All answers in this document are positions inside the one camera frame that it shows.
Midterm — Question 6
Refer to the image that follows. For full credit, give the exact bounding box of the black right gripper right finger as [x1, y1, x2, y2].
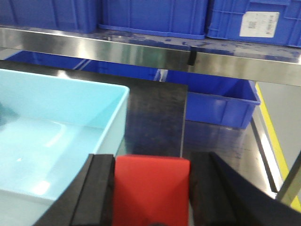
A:
[189, 152, 301, 226]

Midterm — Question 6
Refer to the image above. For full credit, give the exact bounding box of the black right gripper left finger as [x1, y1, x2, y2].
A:
[35, 154, 115, 226]

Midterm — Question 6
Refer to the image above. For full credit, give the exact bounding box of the red cube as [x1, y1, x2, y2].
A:
[112, 155, 190, 226]

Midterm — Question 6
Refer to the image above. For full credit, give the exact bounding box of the blue crate under shelf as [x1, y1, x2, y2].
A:
[5, 51, 261, 129]

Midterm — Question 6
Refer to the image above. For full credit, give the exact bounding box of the light blue plastic tub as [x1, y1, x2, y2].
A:
[0, 69, 130, 226]

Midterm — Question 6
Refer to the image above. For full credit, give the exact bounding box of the white paper label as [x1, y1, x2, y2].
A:
[239, 11, 280, 38]

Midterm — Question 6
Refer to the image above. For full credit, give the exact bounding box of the middle blue storage crate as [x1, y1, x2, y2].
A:
[98, 0, 208, 40]

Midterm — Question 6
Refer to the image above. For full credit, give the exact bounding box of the blue storage crate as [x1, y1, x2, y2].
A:
[0, 0, 99, 33]
[98, 0, 208, 40]

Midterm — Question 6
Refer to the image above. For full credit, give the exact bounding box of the right blue labelled crate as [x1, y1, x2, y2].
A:
[206, 0, 301, 48]

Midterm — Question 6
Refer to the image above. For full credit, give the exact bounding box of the left blue storage crate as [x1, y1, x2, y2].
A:
[0, 0, 99, 33]

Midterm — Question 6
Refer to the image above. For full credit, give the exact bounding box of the stainless steel shelf rail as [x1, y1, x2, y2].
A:
[0, 26, 301, 86]

